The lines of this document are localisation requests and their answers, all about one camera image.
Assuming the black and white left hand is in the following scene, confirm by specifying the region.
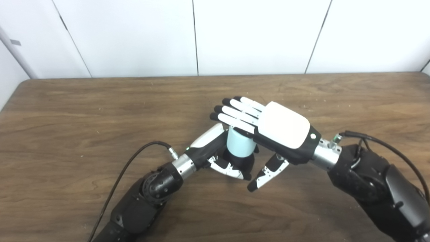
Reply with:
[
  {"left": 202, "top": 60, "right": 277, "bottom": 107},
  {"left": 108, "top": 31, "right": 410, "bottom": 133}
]
[{"left": 184, "top": 123, "right": 259, "bottom": 181}]

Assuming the black and white right hand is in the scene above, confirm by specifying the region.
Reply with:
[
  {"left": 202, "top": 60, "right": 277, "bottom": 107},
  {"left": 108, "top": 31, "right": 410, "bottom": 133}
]
[{"left": 210, "top": 96, "right": 321, "bottom": 193}]

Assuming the light-blue hose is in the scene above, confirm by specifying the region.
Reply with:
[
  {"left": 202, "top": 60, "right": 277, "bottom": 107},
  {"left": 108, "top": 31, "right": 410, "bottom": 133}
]
[{"left": 226, "top": 126, "right": 257, "bottom": 157}]

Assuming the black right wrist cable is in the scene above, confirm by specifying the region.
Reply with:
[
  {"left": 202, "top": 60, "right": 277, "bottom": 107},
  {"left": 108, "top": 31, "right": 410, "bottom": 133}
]
[{"left": 331, "top": 130, "right": 430, "bottom": 205}]

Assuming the white corner post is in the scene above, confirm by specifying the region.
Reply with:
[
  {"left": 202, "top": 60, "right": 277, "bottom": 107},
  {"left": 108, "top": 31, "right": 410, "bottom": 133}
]
[{"left": 0, "top": 25, "right": 37, "bottom": 79}]

